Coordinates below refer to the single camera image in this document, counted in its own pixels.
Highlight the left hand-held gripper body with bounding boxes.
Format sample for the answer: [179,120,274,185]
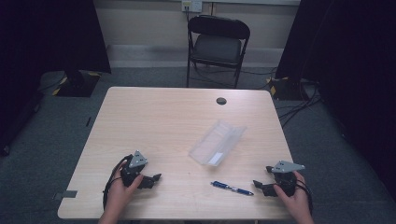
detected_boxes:
[120,149,149,189]

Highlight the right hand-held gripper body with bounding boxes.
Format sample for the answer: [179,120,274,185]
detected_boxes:
[265,160,306,198]

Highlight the blue pen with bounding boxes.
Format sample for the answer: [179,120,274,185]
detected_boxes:
[210,180,255,197]

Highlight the black curtain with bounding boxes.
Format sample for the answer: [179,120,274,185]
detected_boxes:
[275,0,396,200]
[0,0,112,157]

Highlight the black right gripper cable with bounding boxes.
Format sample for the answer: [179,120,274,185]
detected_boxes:
[295,179,314,216]

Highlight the person's right hand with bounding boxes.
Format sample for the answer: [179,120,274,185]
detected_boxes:
[273,170,313,217]

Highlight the white wall socket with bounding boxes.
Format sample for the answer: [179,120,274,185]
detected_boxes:
[181,0,204,14]

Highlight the black plug cable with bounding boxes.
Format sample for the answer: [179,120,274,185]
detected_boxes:
[184,4,191,35]

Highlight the black folding chair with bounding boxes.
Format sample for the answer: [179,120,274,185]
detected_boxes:
[186,14,251,90]

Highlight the person's left hand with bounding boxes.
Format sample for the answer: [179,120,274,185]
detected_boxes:
[106,160,145,209]

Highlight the grey floor tape strip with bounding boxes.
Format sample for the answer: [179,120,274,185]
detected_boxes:
[52,189,78,201]

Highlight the black floor cables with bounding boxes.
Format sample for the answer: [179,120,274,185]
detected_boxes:
[239,66,323,129]

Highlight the clear plastic pencil bag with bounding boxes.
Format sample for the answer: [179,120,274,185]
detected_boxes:
[188,119,248,168]

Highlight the black stand base striped tape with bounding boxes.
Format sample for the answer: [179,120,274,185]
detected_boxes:
[51,69,103,98]
[266,76,316,101]

